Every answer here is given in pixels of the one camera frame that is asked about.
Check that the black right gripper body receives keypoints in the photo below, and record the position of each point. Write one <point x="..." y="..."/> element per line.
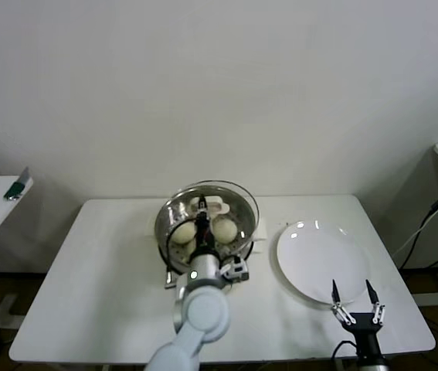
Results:
<point x="361" y="328"/>

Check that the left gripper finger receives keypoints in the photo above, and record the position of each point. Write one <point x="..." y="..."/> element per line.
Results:
<point x="203" y="218"/>
<point x="202" y="203"/>

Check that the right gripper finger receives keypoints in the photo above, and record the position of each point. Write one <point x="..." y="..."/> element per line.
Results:
<point x="336" y="299"/>
<point x="374" y="299"/>

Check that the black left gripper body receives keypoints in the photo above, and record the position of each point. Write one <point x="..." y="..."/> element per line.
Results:
<point x="204" y="239"/>

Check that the white steamed baozi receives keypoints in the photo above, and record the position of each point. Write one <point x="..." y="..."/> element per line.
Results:
<point x="183" y="234"/>
<point x="225" y="232"/>

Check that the glass pot lid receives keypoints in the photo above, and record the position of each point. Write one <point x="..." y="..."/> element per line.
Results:
<point x="238" y="201"/>

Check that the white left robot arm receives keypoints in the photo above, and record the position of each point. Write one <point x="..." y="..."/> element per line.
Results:
<point x="203" y="313"/>

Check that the perforated steel steamer basket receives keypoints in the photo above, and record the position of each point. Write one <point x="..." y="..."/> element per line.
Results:
<point x="158" y="232"/>

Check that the white round plate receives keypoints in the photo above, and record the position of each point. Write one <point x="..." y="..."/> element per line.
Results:
<point x="319" y="259"/>

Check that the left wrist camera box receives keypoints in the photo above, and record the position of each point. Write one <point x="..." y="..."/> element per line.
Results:
<point x="236" y="272"/>

